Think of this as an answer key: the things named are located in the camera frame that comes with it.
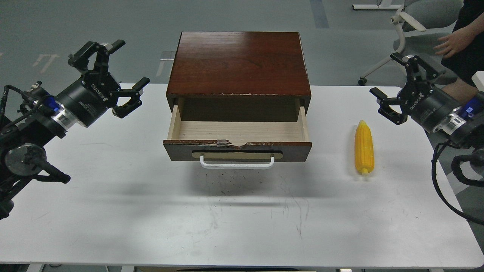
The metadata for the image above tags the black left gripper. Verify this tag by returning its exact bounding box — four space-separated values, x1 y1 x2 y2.
55 40 150 127

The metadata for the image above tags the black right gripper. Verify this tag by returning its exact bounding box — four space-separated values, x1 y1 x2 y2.
369 52 460 133

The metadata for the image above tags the yellow corn cob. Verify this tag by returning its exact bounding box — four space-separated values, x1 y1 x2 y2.
354 119 375 176

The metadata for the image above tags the wooden drawer with white handle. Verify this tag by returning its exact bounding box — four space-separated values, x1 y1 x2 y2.
163 106 312 168

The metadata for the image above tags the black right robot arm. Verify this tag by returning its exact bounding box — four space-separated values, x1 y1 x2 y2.
370 52 483 187

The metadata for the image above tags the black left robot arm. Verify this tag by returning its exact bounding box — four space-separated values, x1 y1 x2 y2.
0 40 150 219

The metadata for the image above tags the dark wooden drawer cabinet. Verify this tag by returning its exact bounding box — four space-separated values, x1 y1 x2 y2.
166 31 311 122

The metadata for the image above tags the person's hand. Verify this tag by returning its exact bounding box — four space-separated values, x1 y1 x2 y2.
434 28 476 59

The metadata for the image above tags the grey office chair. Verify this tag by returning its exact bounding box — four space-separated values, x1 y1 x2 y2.
358 0 465 86

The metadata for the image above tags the person in black shorts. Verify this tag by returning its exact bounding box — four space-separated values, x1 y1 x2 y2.
441 0 484 106

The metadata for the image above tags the white table base bar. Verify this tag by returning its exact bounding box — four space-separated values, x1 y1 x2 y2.
352 0 404 11

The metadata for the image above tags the black cable right side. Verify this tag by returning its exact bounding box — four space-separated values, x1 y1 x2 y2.
431 141 484 226

